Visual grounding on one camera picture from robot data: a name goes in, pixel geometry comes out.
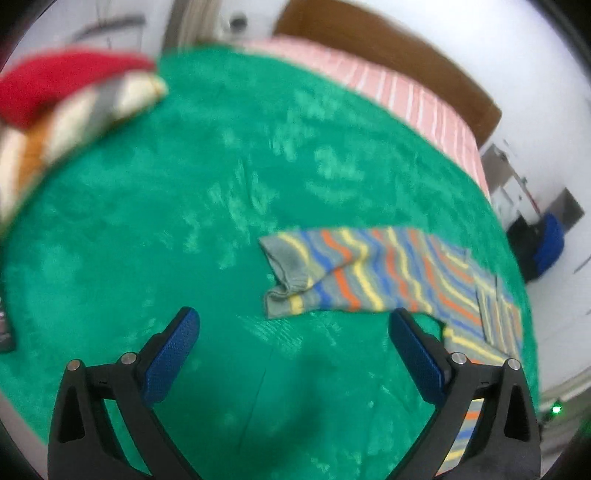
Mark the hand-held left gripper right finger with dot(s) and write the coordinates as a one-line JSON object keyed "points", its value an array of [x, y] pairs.
{"points": [[420, 364]]}

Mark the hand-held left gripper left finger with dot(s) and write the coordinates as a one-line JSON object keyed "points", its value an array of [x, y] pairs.
{"points": [[171, 355]]}

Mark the striped knit sweater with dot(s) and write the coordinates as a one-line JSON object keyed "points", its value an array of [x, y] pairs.
{"points": [[369, 272]]}

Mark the green plush blanket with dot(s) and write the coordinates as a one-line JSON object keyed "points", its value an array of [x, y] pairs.
{"points": [[161, 207]]}

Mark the black jacket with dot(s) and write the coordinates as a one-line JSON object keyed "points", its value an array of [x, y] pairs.
{"points": [[524, 249]]}

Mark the smartphone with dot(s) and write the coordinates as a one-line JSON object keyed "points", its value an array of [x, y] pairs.
{"points": [[4, 327]]}

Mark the white wardrobe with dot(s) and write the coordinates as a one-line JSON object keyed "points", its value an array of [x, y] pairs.
{"points": [[572, 286]]}

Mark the blue cloth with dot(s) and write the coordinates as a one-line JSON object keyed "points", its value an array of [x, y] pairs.
{"points": [[551, 240]]}

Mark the white desk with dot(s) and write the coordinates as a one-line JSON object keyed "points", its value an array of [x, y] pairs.
{"points": [[512, 189]]}

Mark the striped pillow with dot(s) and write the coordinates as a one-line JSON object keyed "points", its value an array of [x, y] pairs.
{"points": [[69, 129]]}

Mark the pink striped bedsheet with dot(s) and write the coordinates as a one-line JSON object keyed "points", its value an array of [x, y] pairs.
{"points": [[415, 101]]}

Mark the red folded cloth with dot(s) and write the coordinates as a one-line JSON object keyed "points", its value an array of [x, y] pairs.
{"points": [[55, 83]]}

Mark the brown wooden headboard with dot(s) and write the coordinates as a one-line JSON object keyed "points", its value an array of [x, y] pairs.
{"points": [[392, 41]]}

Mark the beige curtain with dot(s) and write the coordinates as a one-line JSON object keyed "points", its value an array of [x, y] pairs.
{"points": [[194, 23]]}

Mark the dark slim object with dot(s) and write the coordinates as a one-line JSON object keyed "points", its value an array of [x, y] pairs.
{"points": [[111, 25]]}

